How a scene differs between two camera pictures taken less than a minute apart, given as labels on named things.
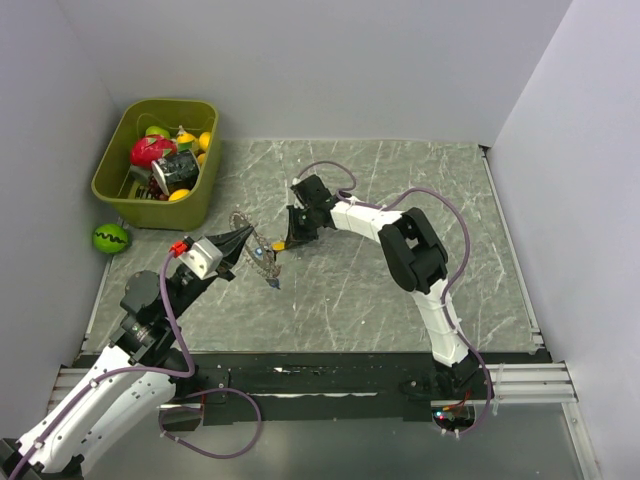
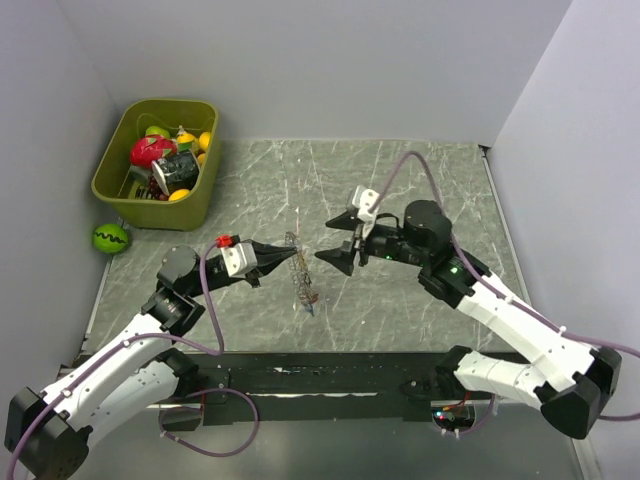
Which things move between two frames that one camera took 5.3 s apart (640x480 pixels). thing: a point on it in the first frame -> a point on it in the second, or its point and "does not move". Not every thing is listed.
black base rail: x=329 y=388 does not move
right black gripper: x=296 y=236 -> x=343 y=260
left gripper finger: x=225 y=241 -> x=271 y=251
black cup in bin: x=176 y=171 does not move
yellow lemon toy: x=204 y=140 does not move
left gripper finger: x=232 y=257 -> x=267 y=268
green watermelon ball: x=110 y=239 does not move
